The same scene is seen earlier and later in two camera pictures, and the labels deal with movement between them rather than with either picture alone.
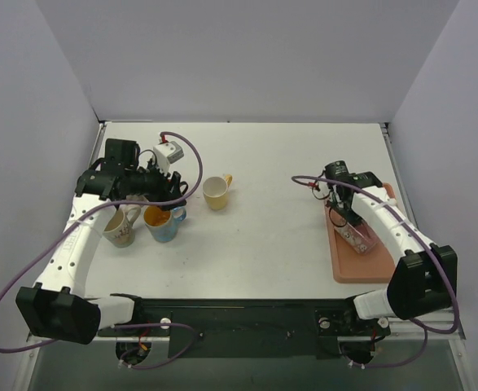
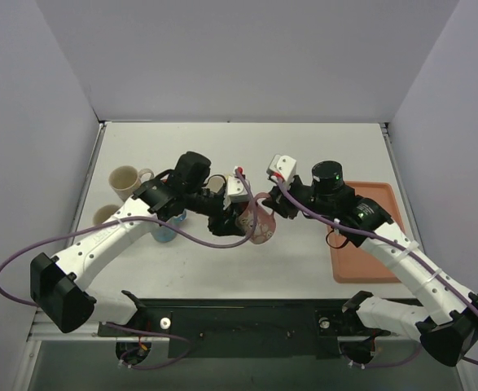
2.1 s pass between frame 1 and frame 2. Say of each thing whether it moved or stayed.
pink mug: moved
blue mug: stayed
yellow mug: stayed
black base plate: stayed
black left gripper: moved
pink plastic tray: stayed
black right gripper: moved
